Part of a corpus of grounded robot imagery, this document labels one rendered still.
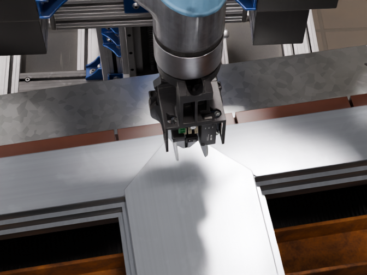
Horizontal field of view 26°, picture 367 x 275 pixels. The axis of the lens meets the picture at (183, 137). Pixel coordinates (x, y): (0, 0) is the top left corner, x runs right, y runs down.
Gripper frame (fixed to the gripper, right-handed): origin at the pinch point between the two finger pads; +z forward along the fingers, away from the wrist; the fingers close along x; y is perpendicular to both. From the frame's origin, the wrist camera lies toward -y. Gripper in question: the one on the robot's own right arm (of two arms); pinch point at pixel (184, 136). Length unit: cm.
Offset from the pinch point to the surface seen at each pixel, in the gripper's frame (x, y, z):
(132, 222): -8.4, 7.9, 7.1
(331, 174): 20.3, 4.3, 8.7
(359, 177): 24.5, 4.6, 10.3
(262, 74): 18.5, -26.3, 25.4
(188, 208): -0.7, 7.0, 7.1
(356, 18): 67, -90, 93
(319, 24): 56, -90, 93
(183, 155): 0.0, -1.2, 7.0
